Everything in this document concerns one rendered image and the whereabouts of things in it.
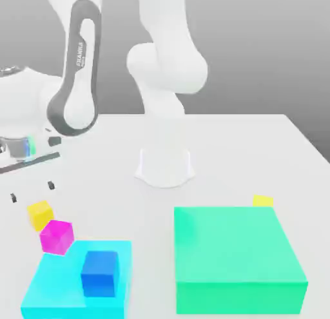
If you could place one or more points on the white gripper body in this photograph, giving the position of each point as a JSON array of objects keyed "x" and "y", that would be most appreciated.
[{"x": 31, "y": 162}]

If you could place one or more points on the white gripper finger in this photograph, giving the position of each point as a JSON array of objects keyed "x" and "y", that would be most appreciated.
[
  {"x": 51, "y": 185},
  {"x": 13, "y": 197}
]

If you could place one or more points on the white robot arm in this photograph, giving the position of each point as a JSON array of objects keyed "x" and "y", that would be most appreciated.
[{"x": 165, "y": 66}]

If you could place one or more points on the small yellow cube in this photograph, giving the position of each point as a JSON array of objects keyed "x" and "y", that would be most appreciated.
[
  {"x": 262, "y": 201},
  {"x": 38, "y": 213}
]

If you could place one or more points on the small magenta cube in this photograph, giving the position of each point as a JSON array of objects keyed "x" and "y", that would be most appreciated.
[{"x": 56, "y": 237}]

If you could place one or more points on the small blue cube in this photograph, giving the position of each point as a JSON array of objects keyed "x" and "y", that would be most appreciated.
[{"x": 100, "y": 274}]

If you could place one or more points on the large cyan box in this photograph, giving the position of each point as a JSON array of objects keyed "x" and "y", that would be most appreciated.
[{"x": 59, "y": 285}]

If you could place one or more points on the large green box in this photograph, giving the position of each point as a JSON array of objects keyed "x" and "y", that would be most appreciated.
[{"x": 232, "y": 252}]

